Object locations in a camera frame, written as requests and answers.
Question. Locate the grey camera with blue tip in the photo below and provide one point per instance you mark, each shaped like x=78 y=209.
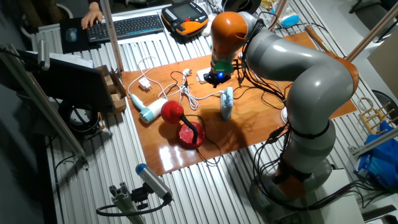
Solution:
x=152 y=180

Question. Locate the orange wooden board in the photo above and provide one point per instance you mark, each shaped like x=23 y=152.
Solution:
x=248 y=130

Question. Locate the white power strip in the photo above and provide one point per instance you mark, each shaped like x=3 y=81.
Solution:
x=201 y=76

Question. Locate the light blue travel iron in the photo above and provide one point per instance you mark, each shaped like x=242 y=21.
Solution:
x=226 y=104

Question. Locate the white rounded lump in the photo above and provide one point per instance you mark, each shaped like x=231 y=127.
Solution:
x=206 y=29

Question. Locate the blue white plastic object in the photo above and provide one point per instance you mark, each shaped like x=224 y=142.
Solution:
x=289 y=20

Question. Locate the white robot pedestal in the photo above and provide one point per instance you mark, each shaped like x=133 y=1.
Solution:
x=342 y=202

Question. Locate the grey cylindrical webcam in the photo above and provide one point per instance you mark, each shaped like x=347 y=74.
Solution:
x=43 y=54

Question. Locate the brown cardboard sheet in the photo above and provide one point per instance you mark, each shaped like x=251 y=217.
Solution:
x=385 y=65

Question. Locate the forearm in dark sleeve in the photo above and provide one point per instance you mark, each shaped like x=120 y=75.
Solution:
x=93 y=1

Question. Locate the blue plastic bag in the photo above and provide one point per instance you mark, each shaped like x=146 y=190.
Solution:
x=382 y=161

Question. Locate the black mouse pad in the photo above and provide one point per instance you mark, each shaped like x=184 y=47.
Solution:
x=74 y=46

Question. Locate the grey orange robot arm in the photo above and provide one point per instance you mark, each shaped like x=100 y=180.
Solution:
x=311 y=81

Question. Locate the aluminium frame beam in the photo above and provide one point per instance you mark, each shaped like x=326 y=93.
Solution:
x=376 y=141
x=40 y=102

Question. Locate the black keyboard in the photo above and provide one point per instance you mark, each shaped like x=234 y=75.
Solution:
x=124 y=28

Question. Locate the grey computer mouse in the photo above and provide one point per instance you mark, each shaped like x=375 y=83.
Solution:
x=71 y=35

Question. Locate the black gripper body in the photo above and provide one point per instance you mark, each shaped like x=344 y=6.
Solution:
x=222 y=76

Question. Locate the black camera bracket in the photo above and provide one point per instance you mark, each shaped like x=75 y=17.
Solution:
x=140 y=196

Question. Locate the short aluminium profile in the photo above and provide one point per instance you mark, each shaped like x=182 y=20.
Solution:
x=124 y=202

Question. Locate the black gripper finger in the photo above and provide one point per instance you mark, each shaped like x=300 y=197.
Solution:
x=217 y=84
x=207 y=79

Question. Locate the black orange teach pendant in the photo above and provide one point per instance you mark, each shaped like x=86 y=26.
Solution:
x=185 y=17

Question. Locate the light wooden post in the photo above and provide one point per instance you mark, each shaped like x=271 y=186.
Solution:
x=373 y=31
x=110 y=34
x=278 y=14

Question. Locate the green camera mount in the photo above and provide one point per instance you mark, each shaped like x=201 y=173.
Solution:
x=223 y=66

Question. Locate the black office chair base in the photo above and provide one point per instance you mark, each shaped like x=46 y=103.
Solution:
x=385 y=18

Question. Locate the wooden peg rack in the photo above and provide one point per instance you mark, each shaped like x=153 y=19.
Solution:
x=376 y=116

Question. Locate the white blue hair dryer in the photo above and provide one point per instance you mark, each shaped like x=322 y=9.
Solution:
x=152 y=110

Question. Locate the black monitor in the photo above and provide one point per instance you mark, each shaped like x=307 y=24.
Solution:
x=74 y=84

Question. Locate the black filament spool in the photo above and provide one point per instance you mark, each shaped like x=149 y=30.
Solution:
x=241 y=4

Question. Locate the red desk lamp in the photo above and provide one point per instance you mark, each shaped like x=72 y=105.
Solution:
x=172 y=112

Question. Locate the person's bare hand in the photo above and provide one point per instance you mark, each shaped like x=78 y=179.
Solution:
x=92 y=15

